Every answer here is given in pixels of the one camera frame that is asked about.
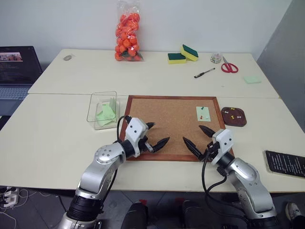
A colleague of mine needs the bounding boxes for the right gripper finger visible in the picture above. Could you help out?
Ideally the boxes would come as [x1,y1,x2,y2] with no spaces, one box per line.
[198,125,215,139]
[183,136,203,161]

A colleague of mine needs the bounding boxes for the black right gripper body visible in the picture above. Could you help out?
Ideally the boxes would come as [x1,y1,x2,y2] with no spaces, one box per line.
[199,140,219,163]

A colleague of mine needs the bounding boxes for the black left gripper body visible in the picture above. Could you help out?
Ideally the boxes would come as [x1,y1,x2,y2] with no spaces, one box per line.
[139,130,155,154]

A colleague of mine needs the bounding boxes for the light green paper note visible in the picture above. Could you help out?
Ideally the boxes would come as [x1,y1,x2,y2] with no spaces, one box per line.
[196,106,212,122]

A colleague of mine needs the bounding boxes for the wood-framed cork board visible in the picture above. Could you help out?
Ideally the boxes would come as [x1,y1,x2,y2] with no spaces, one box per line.
[118,95,236,162]

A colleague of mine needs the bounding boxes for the green sticky note pad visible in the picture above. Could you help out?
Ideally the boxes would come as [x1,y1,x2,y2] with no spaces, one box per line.
[243,75,262,84]

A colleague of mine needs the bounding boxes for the brown pin tray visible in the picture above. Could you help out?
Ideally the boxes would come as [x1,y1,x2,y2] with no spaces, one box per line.
[220,106,248,127]

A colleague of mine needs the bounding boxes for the black pen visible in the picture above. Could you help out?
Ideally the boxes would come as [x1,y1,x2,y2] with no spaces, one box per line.
[193,67,216,79]

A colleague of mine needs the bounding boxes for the clear plastic box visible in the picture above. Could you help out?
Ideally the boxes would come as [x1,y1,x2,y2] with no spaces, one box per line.
[86,91,121,131]

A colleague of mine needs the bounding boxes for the dark rounded shape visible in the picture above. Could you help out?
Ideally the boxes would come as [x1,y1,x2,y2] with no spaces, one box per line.
[181,200,203,229]
[123,201,149,229]

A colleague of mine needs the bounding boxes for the yellow green sponge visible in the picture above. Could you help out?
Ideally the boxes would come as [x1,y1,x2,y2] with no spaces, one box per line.
[180,44,199,62]
[167,52,187,65]

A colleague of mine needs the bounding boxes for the clear tape roll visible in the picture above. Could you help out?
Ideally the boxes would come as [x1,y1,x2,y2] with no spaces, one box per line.
[210,53,223,64]

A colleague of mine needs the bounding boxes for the black device with text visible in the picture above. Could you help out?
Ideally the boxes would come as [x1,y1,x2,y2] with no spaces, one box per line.
[264,150,305,179]

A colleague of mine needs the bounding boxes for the bag of orange fruits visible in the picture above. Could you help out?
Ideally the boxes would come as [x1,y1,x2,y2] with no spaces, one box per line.
[114,0,145,62]

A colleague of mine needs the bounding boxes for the grey partition panel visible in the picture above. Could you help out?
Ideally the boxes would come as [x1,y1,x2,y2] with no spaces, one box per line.
[256,13,305,134]

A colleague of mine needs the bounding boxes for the white sneaker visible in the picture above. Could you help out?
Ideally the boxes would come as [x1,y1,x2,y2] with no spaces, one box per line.
[285,202,301,224]

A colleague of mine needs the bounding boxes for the white power strip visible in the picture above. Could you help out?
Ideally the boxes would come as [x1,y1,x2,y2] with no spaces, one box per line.
[1,187,20,207]

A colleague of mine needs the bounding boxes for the open laptop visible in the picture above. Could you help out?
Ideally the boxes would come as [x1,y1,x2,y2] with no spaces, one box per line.
[0,46,43,100]

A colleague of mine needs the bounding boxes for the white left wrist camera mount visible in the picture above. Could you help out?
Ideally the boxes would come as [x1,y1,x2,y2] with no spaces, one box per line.
[124,117,148,158]

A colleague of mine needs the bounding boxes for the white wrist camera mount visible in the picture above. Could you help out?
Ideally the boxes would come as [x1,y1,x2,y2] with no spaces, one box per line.
[124,117,148,158]
[211,128,234,166]

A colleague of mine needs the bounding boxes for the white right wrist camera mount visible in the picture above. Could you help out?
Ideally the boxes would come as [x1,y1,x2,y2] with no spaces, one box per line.
[211,128,234,166]

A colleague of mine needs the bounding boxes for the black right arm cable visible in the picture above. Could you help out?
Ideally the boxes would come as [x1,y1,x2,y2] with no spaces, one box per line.
[201,145,253,225]

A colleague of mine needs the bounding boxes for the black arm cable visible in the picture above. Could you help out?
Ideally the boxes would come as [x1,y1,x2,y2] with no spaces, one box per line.
[201,145,253,225]
[102,115,132,212]

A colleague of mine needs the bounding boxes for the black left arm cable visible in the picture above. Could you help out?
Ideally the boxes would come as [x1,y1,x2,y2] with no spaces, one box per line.
[102,115,132,212]

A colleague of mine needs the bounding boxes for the red handled scissors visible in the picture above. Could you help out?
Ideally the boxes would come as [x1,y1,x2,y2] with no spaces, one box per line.
[221,56,239,73]

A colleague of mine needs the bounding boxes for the white cable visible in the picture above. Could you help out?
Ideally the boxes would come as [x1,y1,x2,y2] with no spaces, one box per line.
[18,188,31,203]

